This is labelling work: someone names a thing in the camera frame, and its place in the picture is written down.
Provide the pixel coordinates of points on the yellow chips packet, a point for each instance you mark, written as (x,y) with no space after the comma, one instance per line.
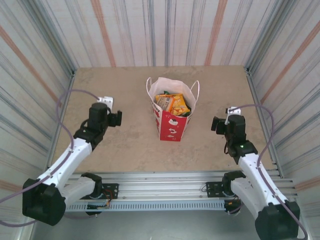
(178,105)

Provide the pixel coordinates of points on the white red paper bag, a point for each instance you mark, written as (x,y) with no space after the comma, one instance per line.
(172,130)

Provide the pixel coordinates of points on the yellow snack packet with label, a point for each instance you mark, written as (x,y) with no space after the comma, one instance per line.
(163,102)

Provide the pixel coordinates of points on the small green snack packet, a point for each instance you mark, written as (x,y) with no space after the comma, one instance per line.
(166,93)

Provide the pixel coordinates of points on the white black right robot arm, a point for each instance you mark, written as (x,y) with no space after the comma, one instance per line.
(260,180)

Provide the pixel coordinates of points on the aluminium side rail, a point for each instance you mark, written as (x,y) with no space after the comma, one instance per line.
(260,112)
(71,80)

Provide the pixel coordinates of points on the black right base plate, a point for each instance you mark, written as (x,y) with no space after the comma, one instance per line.
(212,188)

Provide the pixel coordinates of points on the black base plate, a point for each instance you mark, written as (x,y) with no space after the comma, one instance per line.
(112,190)
(212,188)

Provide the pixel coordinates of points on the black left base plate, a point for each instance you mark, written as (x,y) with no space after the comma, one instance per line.
(112,190)

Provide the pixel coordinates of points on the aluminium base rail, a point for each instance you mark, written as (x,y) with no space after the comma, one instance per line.
(160,180)

